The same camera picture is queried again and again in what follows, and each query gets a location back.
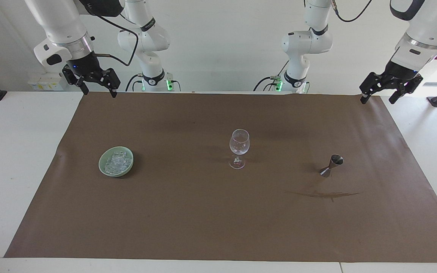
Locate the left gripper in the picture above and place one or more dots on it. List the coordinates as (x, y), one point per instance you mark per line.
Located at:
(398, 71)

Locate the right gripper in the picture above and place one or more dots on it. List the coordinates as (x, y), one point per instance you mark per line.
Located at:
(85, 66)

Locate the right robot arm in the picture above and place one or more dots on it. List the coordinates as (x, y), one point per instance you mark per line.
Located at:
(59, 22)

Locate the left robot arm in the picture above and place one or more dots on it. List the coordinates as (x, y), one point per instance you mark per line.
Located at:
(427, 26)

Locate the clear ice cubes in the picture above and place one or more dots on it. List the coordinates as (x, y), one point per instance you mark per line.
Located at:
(117, 162)

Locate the clear wine glass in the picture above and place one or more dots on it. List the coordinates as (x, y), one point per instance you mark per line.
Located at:
(239, 144)

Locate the pale green bowl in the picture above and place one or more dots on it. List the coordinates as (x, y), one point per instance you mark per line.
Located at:
(106, 172)

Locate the steel double jigger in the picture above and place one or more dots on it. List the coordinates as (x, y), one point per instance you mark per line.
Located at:
(331, 166)

